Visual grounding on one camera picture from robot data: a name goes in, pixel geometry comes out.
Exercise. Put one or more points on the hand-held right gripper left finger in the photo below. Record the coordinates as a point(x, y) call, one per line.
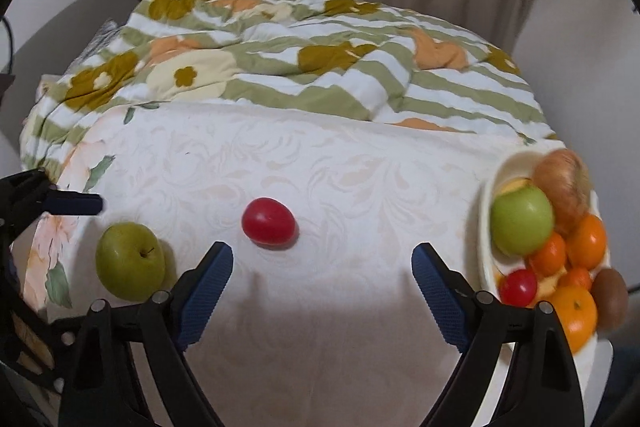
point(205, 292)

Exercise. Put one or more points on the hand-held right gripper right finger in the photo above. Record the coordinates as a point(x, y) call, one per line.
point(440, 292)

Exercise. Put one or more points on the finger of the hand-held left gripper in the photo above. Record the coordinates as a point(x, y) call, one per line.
point(75, 203)
point(25, 188)

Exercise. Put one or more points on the cream oval plate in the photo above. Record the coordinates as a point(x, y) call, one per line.
point(487, 247)

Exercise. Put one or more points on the red tomato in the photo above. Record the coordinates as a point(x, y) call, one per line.
point(517, 287)
point(267, 222)

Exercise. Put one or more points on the green apple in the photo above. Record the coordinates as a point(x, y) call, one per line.
point(130, 262)
point(522, 219)

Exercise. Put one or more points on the small mandarin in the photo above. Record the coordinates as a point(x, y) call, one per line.
point(575, 279)
point(547, 254)
point(587, 242)

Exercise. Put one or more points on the large orange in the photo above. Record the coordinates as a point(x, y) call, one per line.
point(577, 317)

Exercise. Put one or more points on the brown kiwi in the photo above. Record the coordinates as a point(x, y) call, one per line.
point(610, 297)

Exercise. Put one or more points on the white floral tablecloth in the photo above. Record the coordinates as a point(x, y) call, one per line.
point(300, 307)

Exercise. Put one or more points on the brown onion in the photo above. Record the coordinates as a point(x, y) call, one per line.
point(565, 187)

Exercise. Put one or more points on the striped floral quilt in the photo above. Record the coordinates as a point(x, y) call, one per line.
point(350, 82)

